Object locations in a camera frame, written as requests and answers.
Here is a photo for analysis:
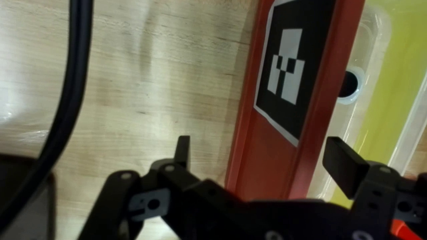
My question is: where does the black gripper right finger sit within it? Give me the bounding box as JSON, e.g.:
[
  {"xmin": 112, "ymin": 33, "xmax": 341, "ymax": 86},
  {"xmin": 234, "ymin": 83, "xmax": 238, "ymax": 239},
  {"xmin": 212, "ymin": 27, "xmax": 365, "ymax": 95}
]
[{"xmin": 322, "ymin": 137, "xmax": 369, "ymax": 199}]

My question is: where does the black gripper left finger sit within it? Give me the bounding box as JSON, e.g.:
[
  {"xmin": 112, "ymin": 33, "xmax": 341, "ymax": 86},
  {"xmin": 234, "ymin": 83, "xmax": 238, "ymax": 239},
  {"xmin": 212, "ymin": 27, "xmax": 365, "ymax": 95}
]
[{"xmin": 173, "ymin": 137, "xmax": 190, "ymax": 169}]

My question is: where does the red lunchbox lid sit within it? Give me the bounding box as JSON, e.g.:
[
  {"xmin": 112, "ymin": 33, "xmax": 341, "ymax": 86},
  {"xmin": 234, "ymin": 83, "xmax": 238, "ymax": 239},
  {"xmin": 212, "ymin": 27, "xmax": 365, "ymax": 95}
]
[{"xmin": 225, "ymin": 0, "xmax": 365, "ymax": 201}]

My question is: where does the black cable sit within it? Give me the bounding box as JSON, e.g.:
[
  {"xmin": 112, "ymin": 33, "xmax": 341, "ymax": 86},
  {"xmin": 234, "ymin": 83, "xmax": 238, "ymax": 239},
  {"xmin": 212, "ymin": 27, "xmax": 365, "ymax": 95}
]
[{"xmin": 0, "ymin": 0, "xmax": 94, "ymax": 233}]

